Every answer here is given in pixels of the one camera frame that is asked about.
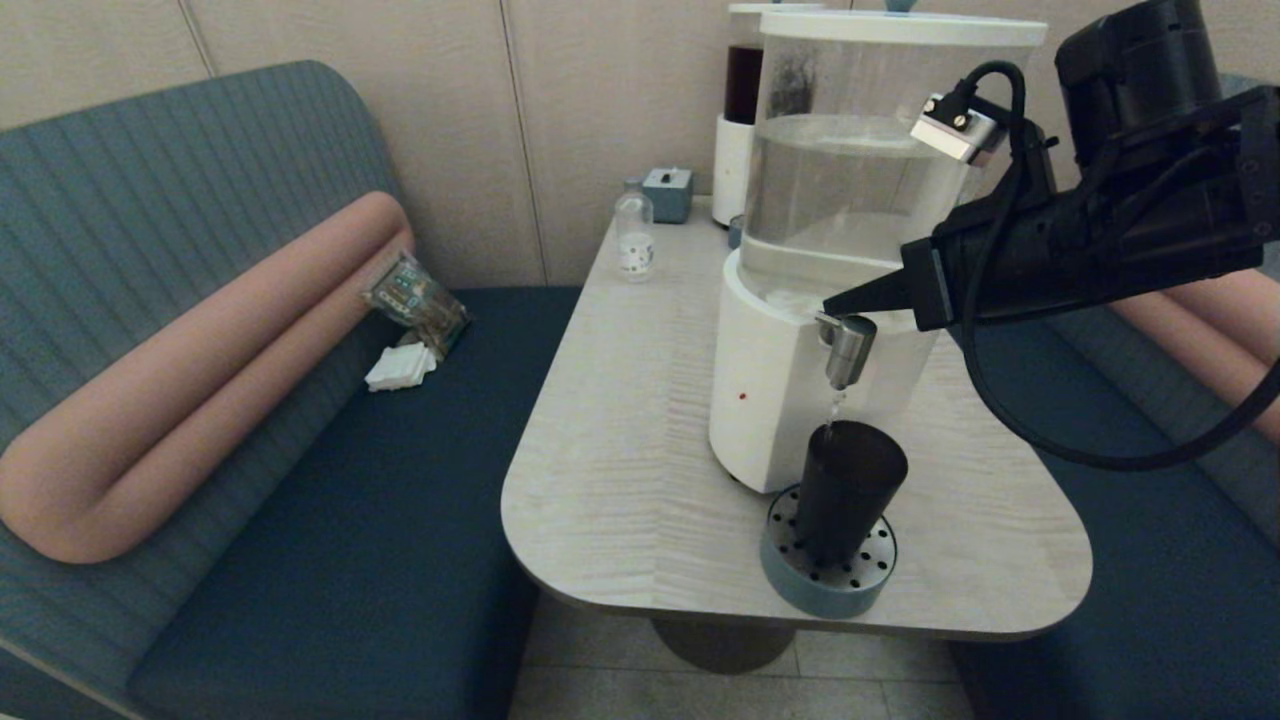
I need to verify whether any black plastic cup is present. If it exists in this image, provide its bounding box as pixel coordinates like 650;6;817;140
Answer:
793;420;909;571

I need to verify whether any small clear bottle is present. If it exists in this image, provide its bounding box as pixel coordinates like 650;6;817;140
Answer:
614;179;656;284

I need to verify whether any round blue drip tray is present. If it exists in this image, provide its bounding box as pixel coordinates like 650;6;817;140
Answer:
760;485;899;619

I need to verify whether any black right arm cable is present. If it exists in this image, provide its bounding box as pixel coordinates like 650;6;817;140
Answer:
950;62;1280;473

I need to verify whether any pink bolster cushion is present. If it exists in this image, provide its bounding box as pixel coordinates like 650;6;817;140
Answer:
1110;268;1280;446
0;192;416;567

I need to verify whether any green snack packet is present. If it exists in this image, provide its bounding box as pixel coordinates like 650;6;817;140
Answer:
362;251;472;361

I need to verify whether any white napkin stack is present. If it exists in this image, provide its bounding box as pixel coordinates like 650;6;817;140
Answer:
363;342;438;393

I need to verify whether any round table pedestal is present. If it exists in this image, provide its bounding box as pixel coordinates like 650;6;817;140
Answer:
652;622;798;677

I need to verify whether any dark drink dispenser white base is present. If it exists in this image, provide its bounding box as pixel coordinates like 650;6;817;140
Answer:
712;0;823;228

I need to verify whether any clear water dispenser white base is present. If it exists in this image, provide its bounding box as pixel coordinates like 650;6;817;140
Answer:
708;0;1049;496

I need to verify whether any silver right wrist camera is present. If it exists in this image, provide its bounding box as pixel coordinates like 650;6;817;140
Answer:
910;93;1006;166

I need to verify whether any small blue box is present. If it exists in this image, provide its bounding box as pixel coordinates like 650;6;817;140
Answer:
642;167;695;225

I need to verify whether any teal bench seat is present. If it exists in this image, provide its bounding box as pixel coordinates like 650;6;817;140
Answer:
0;58;583;720
945;72;1280;720

